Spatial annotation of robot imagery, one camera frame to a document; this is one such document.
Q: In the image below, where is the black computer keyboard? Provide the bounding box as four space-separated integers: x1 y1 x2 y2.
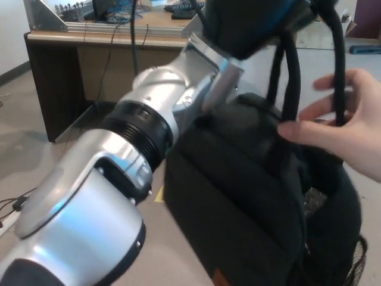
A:
165 2 206 13

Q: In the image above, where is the person bare hand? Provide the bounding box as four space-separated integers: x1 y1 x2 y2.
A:
278 67 381 182

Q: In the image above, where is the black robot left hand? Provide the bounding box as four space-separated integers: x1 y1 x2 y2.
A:
202 0 316 60

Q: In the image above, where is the white power strip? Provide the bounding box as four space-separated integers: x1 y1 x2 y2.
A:
0 210 21 236

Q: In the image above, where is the row of metal connectors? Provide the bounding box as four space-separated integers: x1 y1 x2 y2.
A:
53 2 93 21

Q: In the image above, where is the blue foam pad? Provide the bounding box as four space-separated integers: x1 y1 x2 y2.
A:
348 44 381 54

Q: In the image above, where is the aluminium profile frame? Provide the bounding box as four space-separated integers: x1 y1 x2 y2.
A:
23 0 206 38

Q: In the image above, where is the blue cable bundle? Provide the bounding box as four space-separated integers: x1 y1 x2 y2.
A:
105 0 140 24

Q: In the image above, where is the thin black power cable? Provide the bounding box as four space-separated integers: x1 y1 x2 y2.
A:
0 29 120 209

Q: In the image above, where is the black lunch bag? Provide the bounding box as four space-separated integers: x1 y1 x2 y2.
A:
163 0 370 286

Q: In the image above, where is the dark brown office desk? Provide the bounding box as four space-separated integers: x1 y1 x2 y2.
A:
23 5 191 143

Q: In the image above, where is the black computer monitor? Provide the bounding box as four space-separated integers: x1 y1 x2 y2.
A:
91 0 113 21

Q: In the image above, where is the dark maroon door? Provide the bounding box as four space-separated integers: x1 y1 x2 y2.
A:
346 0 381 39

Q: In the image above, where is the black power adapter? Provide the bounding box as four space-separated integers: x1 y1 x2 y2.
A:
12 195 29 211

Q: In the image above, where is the black flat device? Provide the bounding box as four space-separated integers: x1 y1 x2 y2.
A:
171 10 196 19

